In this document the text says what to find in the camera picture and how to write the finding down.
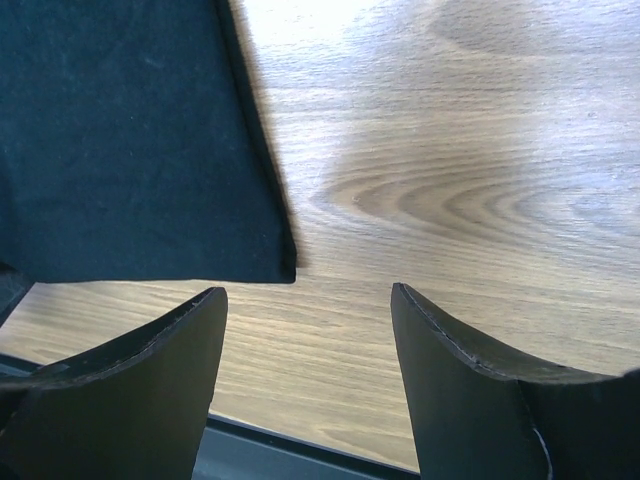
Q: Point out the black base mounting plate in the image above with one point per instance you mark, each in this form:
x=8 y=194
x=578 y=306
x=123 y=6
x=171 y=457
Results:
x=233 y=450

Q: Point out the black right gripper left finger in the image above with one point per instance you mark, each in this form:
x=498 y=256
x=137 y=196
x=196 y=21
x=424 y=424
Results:
x=134 y=407

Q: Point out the black t-shirt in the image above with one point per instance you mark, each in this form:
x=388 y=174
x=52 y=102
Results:
x=132 y=148

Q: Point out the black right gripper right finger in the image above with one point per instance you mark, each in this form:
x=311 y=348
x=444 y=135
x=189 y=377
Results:
x=481 y=409

